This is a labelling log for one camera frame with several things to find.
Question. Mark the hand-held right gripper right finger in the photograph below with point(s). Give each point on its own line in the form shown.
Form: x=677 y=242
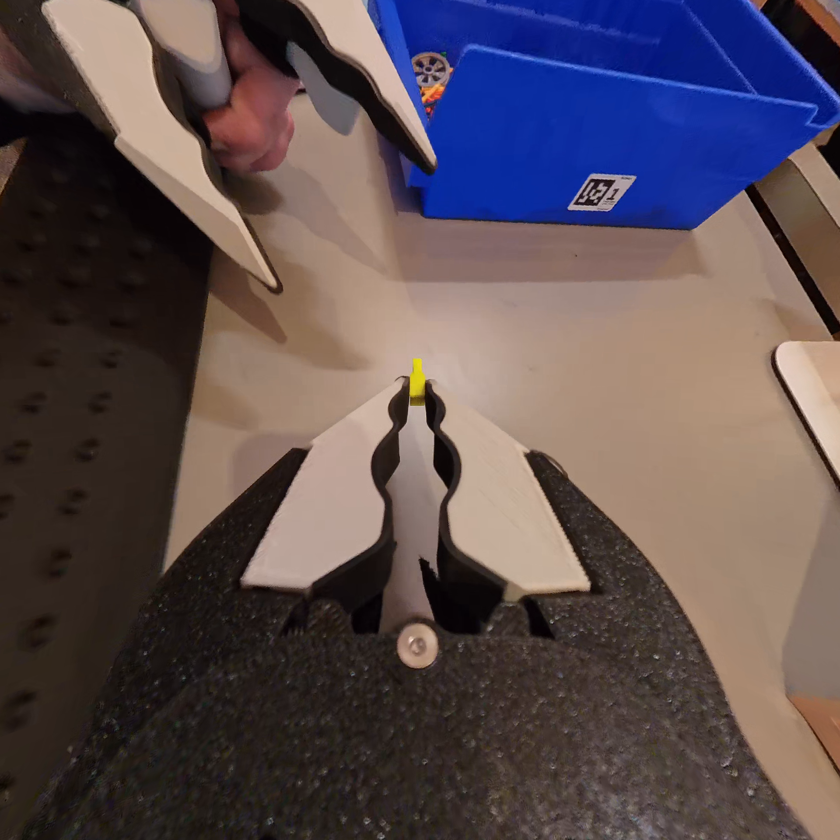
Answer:
x=512 y=525

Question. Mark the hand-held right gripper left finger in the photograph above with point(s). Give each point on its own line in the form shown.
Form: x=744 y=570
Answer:
x=321 y=518

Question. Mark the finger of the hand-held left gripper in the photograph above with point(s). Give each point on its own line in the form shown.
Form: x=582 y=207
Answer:
x=131 y=111
x=374 y=72

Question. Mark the pile of colourful construction pieces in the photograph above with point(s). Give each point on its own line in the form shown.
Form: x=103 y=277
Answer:
x=430 y=102

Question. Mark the yellow-green plastic connector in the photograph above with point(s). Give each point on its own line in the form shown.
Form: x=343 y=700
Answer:
x=417 y=387

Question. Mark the blue plastic storage bin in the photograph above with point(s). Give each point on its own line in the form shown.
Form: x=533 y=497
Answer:
x=590 y=118

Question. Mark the person's left hand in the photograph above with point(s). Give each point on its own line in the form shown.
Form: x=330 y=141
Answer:
x=256 y=124

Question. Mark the small grey spoked wheel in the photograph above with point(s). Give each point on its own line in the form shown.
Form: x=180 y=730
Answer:
x=433 y=69

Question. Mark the black perforated mat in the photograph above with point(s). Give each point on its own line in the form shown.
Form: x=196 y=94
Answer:
x=79 y=394

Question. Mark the white book stand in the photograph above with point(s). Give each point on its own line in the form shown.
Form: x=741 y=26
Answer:
x=814 y=400

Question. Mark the dark brown seat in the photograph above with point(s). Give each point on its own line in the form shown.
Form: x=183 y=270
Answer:
x=797 y=229

